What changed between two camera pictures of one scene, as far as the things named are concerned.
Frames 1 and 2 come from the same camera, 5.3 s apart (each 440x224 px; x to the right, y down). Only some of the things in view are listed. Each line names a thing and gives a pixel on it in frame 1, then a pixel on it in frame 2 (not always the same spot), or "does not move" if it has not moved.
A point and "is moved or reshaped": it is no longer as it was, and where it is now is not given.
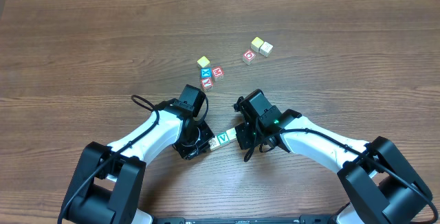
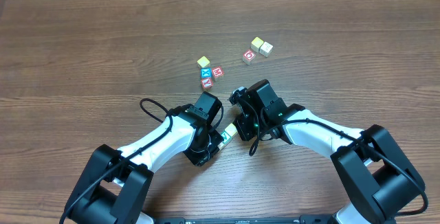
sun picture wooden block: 214,143 is moved or reshaped
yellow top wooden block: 203,62 does not move
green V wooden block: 223,139 does not move
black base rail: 304,219 does not move
